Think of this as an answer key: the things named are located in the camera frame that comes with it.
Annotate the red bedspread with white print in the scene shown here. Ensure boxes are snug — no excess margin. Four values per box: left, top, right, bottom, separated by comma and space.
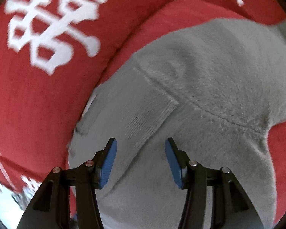
0, 0, 286, 227

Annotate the grey fleece sweater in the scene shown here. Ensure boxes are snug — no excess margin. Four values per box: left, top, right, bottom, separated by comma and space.
69, 19, 286, 228

